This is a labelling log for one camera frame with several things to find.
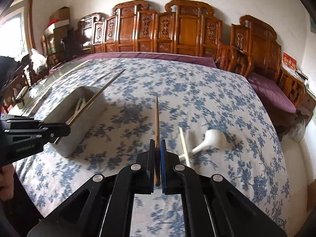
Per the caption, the carved wooden armchair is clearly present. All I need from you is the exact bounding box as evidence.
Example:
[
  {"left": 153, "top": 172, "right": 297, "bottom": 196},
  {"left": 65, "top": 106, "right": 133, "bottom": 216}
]
[{"left": 216, "top": 15, "right": 281, "bottom": 82}]

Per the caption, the white ceramic spoon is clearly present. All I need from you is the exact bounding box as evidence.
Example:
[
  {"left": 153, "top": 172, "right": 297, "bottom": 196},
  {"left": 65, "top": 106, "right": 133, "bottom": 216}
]
[
  {"left": 187, "top": 130, "right": 228, "bottom": 157},
  {"left": 72, "top": 97, "right": 86, "bottom": 118}
]

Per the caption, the purple bench cushion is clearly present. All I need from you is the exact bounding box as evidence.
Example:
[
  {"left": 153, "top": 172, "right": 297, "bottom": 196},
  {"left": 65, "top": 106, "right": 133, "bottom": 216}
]
[{"left": 49, "top": 51, "right": 218, "bottom": 74}]

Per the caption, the metal rectangular tray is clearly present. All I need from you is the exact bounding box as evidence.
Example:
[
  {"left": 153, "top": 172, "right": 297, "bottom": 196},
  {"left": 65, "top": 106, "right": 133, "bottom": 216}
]
[{"left": 43, "top": 86, "right": 108, "bottom": 158}]

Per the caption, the purple chair cushion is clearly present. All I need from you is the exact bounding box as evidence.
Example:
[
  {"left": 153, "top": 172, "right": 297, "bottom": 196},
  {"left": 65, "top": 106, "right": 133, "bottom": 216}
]
[{"left": 248, "top": 73, "right": 296, "bottom": 113}]

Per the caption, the wooden side table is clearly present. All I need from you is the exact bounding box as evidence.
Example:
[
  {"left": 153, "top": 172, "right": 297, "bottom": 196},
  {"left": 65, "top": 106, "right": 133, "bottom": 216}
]
[{"left": 277, "top": 66, "right": 306, "bottom": 107}]

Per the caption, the red calendar card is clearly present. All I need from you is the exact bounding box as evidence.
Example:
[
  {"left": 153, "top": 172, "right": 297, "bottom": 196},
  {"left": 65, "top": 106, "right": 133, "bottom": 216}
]
[{"left": 282, "top": 52, "right": 297, "bottom": 71}]

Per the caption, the white plastic chopstick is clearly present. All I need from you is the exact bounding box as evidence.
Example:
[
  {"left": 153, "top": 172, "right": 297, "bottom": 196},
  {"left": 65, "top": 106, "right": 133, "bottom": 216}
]
[{"left": 179, "top": 127, "right": 191, "bottom": 167}]

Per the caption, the blue floral tablecloth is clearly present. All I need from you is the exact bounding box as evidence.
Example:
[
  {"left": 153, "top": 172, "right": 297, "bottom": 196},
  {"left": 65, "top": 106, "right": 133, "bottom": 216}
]
[{"left": 15, "top": 58, "right": 290, "bottom": 229}]

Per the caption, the wooden chopstick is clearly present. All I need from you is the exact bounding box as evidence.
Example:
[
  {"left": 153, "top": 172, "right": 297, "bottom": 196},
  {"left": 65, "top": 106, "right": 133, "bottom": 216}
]
[
  {"left": 55, "top": 68, "right": 126, "bottom": 145},
  {"left": 154, "top": 96, "right": 161, "bottom": 187}
]

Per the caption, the cardboard box stack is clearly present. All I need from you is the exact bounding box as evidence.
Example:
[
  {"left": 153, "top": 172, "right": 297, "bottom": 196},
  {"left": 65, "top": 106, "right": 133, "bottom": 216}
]
[{"left": 44, "top": 7, "right": 70, "bottom": 35}]

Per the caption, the person's left hand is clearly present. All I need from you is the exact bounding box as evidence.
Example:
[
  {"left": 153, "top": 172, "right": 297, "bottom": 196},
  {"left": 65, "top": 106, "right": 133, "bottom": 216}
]
[{"left": 0, "top": 164, "right": 14, "bottom": 201}]

